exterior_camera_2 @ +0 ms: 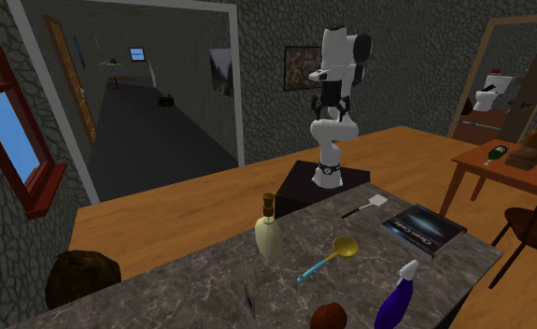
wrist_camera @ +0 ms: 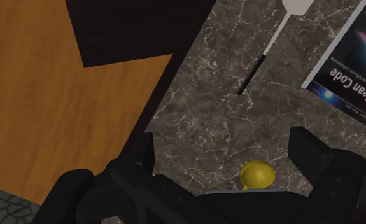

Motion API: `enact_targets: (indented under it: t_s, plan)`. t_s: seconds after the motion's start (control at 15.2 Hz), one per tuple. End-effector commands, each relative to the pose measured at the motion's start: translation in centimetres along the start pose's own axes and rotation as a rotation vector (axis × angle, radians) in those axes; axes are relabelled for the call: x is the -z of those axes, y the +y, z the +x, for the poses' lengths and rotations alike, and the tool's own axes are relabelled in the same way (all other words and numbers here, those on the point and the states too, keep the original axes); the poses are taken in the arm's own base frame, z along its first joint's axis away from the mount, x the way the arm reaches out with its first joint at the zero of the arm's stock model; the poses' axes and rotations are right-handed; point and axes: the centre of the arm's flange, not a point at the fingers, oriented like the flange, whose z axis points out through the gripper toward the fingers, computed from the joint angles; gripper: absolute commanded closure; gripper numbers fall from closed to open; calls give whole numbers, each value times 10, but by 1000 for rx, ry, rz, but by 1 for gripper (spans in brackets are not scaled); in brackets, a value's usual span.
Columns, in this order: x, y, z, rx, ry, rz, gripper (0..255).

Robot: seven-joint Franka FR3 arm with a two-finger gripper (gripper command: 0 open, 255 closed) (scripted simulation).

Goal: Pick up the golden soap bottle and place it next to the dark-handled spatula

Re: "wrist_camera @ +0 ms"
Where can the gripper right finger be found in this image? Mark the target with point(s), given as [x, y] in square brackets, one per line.
[341, 180]

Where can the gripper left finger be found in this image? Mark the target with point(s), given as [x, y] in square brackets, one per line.
[130, 189]

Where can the yellow cup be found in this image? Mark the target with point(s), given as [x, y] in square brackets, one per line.
[257, 175]

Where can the dark book with white spine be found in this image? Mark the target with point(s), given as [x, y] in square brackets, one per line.
[353, 62]

